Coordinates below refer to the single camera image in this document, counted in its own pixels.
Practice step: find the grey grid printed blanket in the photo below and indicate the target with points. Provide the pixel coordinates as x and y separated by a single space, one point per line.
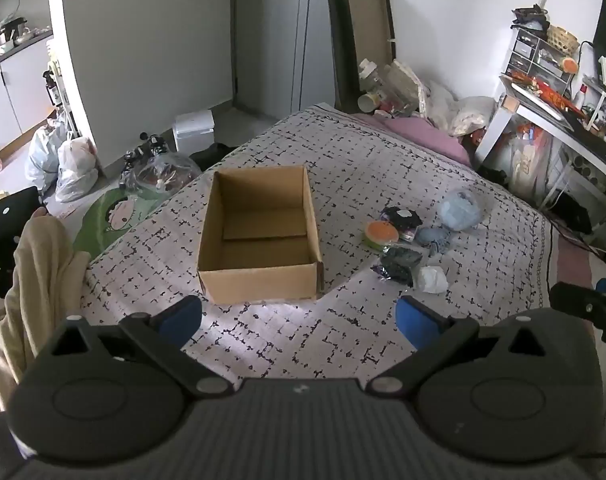
343 160

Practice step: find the dark bottle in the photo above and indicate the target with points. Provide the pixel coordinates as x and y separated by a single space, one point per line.
52 89

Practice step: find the white small bin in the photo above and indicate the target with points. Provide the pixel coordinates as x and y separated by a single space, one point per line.
194 131

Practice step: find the black stool white dots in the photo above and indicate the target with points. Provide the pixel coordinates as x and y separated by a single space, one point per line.
8 225

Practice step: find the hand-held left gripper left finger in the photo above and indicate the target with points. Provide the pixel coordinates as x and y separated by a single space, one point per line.
180 317

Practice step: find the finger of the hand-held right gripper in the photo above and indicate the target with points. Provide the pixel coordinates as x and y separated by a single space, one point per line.
573 297

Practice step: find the grey plastic bag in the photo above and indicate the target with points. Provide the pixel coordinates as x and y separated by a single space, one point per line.
43 157

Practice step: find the white plastic bag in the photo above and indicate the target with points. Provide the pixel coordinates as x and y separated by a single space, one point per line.
77 170

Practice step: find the clear plastic bag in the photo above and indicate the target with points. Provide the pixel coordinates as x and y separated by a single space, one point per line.
165 175

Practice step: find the white desk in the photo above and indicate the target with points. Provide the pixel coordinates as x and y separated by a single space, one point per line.
548 120

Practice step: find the flat brown cardboard sheet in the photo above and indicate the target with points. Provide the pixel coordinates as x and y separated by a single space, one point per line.
363 35

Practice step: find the green cartoon mat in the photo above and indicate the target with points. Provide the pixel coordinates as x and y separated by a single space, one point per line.
115 217

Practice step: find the person's leg beige pants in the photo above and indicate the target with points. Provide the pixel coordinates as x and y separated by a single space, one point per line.
38 280

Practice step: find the white soft ball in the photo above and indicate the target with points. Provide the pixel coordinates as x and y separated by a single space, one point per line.
431 280

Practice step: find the dark green packet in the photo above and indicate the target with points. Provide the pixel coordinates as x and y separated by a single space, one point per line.
402 256

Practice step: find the clear glass jar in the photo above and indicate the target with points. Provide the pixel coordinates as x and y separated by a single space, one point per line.
369 74

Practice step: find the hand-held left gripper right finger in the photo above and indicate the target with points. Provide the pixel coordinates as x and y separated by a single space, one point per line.
418 317

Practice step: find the dark purple packet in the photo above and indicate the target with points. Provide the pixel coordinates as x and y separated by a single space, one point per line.
394 274

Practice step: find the white kitchen counter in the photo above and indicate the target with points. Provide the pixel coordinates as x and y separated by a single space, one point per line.
13 90

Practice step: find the black tripod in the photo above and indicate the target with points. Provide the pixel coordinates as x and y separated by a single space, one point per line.
148 149

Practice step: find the brown cardboard box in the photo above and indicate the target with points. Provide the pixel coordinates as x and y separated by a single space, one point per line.
258 280

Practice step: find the pink bed sheet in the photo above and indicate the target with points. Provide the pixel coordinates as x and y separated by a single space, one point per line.
423 137

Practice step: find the grey drawer organizer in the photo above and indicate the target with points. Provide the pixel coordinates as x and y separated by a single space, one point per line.
535 55

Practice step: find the black knitted pouch white patch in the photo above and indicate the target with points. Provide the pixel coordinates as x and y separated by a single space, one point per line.
400 216

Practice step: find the white crumpled pillow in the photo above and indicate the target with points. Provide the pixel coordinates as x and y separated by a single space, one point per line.
463 112

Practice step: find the orange green round plush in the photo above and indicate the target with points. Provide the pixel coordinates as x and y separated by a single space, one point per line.
381 234

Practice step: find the wicker basket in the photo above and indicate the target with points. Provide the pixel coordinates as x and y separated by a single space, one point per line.
563 39

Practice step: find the yellow paper cup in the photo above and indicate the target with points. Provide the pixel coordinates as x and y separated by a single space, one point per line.
369 102

